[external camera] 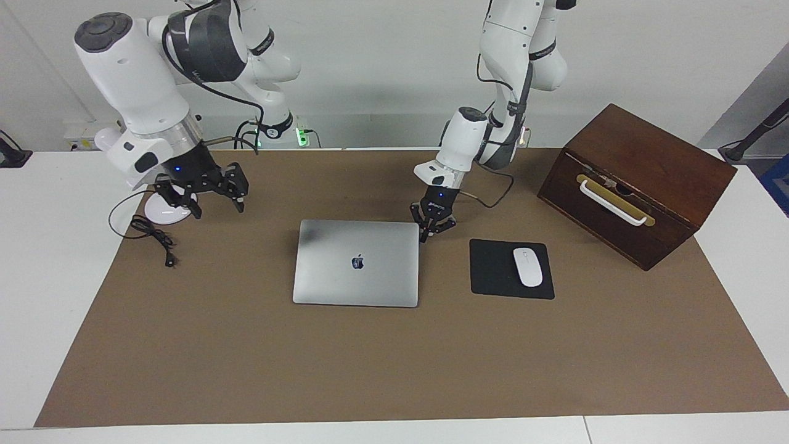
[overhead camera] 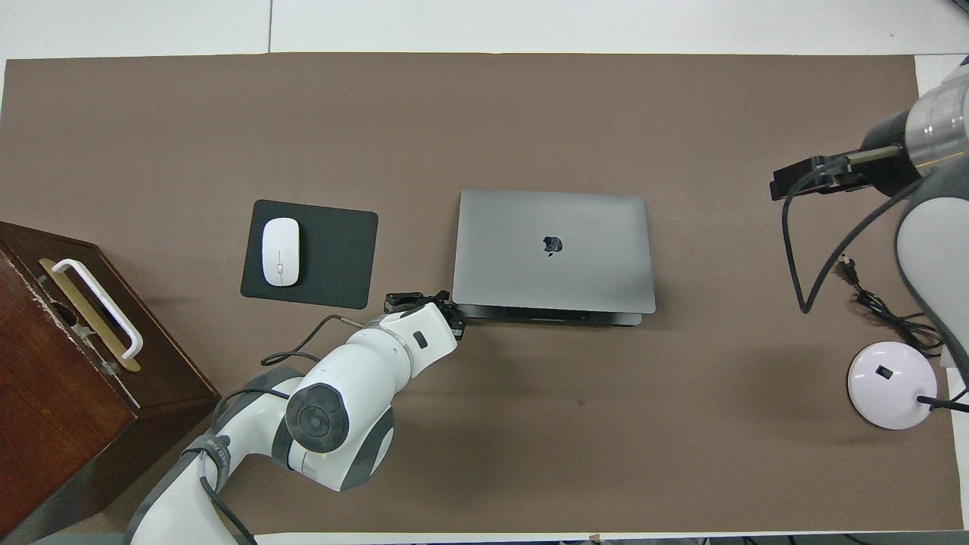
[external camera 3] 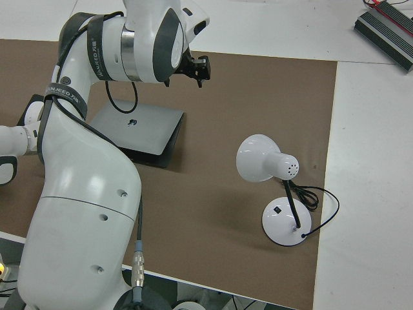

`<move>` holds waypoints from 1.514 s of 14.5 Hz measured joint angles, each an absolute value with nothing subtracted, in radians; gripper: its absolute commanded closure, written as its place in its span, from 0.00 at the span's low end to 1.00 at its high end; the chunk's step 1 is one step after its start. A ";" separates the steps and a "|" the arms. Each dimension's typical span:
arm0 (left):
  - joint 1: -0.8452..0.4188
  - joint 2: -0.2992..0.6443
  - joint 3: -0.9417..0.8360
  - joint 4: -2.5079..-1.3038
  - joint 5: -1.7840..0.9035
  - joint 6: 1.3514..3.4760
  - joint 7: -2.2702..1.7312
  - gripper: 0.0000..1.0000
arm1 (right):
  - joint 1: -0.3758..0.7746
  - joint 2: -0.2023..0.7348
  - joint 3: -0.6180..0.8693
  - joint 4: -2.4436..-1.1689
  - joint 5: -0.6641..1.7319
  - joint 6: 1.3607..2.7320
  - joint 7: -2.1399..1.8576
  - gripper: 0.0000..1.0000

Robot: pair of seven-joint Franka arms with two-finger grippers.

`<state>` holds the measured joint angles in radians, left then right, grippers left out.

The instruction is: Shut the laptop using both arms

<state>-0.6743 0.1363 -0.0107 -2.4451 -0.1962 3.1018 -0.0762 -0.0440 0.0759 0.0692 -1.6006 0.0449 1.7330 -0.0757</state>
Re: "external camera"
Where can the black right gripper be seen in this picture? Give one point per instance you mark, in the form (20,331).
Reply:
(188,168)

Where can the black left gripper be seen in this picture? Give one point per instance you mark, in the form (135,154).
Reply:
(439,200)

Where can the grey aluminium laptop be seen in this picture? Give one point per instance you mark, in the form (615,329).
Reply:
(357,262)

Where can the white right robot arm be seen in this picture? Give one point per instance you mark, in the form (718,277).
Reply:
(132,80)

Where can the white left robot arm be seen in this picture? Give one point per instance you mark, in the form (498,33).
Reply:
(459,142)

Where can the white desk lamp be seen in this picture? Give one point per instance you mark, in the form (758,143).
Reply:
(163,214)

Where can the black mouse pad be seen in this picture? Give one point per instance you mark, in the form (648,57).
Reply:
(493,271)

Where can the white computer mouse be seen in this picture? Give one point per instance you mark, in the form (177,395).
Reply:
(528,266)

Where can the white power strip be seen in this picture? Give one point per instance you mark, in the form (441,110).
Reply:
(77,132)

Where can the brown table mat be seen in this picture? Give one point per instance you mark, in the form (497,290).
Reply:
(370,364)

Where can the brass plate on box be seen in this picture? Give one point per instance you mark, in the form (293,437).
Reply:
(616,196)

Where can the black stand with base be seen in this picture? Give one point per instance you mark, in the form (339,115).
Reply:
(749,142)
(13,157)

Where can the dark brown wooden box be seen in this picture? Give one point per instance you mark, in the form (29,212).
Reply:
(653,154)

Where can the blue crate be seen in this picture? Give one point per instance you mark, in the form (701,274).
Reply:
(778,185)

